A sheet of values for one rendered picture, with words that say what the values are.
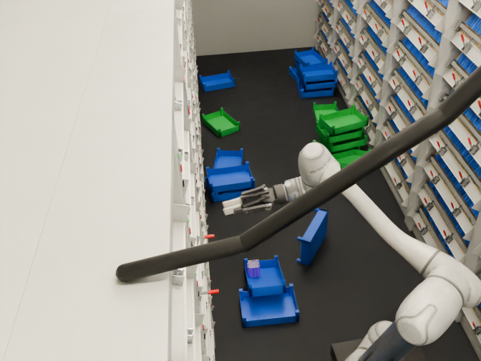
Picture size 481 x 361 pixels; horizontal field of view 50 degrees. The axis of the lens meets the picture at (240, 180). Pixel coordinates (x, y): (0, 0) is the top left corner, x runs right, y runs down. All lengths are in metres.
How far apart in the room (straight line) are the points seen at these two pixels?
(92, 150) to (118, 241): 0.27
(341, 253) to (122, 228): 2.50
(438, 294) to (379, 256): 1.63
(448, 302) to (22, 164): 1.21
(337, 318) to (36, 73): 2.08
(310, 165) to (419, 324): 0.58
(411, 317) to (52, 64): 1.19
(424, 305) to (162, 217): 0.98
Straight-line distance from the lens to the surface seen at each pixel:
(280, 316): 2.83
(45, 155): 1.05
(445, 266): 1.75
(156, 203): 0.87
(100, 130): 1.08
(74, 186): 0.94
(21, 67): 1.43
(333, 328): 2.88
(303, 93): 4.75
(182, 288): 1.06
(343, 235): 3.36
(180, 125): 1.54
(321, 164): 1.71
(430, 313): 1.62
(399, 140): 0.65
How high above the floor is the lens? 2.30
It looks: 38 degrees down
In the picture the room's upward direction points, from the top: 3 degrees counter-clockwise
